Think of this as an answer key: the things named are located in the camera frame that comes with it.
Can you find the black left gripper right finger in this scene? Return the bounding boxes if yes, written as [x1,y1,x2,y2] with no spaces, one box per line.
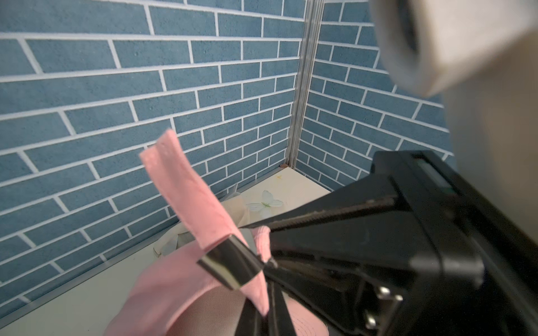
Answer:
[267,281,296,336]

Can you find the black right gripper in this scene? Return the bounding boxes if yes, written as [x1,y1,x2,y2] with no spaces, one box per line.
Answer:
[244,151,537,335]

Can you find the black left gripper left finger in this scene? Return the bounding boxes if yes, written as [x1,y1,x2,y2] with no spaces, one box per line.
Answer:
[234,299,267,336]

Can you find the pink baseball cap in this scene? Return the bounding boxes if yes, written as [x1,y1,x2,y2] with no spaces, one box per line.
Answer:
[104,129,331,336]

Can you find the cream cap at back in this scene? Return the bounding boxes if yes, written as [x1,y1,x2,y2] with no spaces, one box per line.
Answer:
[153,192,250,258]

